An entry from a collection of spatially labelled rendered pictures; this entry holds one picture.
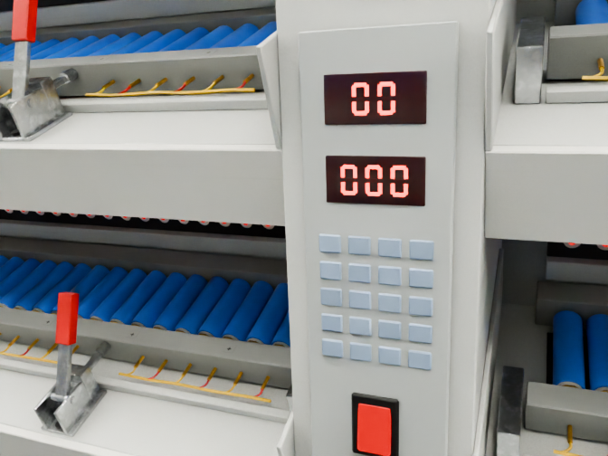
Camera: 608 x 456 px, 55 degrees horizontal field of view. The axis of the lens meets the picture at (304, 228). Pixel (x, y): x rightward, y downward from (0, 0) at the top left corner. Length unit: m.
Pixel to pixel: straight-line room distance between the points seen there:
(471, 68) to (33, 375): 0.39
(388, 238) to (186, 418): 0.21
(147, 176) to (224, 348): 0.15
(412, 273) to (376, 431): 0.08
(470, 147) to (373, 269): 0.07
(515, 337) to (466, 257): 0.18
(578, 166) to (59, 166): 0.27
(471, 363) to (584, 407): 0.10
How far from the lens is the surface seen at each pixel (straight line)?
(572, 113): 0.30
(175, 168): 0.32
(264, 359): 0.40
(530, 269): 0.48
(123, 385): 0.45
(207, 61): 0.37
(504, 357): 0.42
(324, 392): 0.31
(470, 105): 0.26
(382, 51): 0.26
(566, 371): 0.39
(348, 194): 0.27
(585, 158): 0.26
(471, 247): 0.27
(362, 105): 0.26
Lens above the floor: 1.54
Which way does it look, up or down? 14 degrees down
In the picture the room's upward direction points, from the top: 2 degrees counter-clockwise
